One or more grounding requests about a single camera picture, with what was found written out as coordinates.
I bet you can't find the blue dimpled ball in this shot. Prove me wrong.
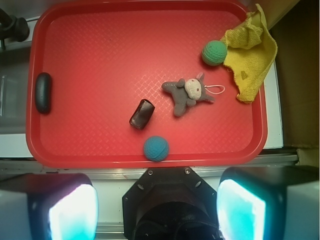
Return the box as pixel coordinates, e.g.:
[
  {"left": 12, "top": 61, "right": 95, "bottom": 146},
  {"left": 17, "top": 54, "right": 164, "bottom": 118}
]
[{"left": 143, "top": 136, "right": 170, "bottom": 162}]

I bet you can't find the brown cardboard box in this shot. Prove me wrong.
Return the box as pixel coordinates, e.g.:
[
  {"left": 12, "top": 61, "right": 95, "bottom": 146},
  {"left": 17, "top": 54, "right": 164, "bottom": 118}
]
[{"left": 268, "top": 0, "right": 320, "bottom": 166}]

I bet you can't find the dark plastic pickle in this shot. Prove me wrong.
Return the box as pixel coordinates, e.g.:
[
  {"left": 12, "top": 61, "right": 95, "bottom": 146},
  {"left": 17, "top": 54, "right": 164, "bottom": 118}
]
[{"left": 34, "top": 72, "right": 52, "bottom": 114}]

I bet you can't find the dark brown plastic block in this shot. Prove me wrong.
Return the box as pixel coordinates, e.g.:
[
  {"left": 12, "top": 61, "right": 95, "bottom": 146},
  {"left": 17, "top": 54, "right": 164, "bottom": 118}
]
[{"left": 129, "top": 99, "right": 155, "bottom": 130}]

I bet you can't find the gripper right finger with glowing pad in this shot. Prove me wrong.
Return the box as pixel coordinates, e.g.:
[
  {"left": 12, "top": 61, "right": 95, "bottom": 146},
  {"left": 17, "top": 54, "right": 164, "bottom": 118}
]
[{"left": 216, "top": 165, "right": 320, "bottom": 240}]

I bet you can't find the red plastic tray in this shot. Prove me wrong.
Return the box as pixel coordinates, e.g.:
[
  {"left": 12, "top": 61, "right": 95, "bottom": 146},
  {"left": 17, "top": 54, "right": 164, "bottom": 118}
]
[{"left": 26, "top": 0, "right": 267, "bottom": 169}]

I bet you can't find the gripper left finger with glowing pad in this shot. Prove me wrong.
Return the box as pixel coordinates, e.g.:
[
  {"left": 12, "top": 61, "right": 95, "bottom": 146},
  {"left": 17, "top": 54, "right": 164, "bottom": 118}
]
[{"left": 0, "top": 173, "right": 98, "bottom": 240}]

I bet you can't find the yellow cloth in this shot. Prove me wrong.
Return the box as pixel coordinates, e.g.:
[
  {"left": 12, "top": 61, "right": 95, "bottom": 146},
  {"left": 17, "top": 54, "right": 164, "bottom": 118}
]
[{"left": 221, "top": 3, "right": 278, "bottom": 104}]

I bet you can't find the green dimpled ball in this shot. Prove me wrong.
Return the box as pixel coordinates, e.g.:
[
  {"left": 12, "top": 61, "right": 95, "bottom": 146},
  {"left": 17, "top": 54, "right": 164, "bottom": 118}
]
[{"left": 201, "top": 40, "right": 227, "bottom": 66}]

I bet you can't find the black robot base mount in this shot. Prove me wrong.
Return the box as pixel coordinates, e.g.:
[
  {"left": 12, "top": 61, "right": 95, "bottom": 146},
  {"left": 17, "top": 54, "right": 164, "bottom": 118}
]
[{"left": 122, "top": 167, "right": 222, "bottom": 240}]

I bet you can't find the grey plush toy keychain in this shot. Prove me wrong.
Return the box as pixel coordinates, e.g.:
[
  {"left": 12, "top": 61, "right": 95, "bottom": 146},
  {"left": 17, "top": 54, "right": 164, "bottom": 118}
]
[{"left": 161, "top": 72, "right": 226, "bottom": 117}]

